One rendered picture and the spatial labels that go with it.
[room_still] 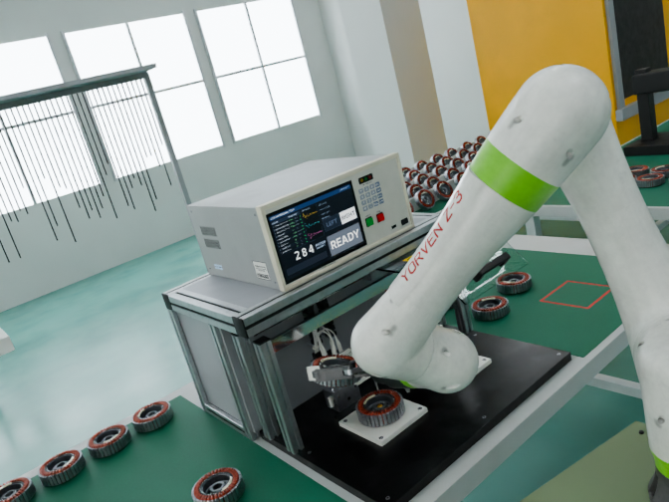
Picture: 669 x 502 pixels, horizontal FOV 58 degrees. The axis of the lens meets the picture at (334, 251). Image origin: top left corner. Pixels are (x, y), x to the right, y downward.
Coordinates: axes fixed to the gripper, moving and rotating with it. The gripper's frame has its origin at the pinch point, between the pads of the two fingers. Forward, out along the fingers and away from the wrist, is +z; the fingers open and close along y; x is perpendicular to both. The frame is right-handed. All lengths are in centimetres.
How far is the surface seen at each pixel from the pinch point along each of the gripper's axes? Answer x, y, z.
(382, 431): 16.4, -8.7, 0.1
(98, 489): 19, 42, 51
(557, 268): -11, -104, 16
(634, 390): 39, -138, 21
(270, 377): -0.6, 11.9, 8.3
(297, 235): -30.5, 0.0, 5.1
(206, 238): -38, 9, 37
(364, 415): 12.5, -6.8, 3.1
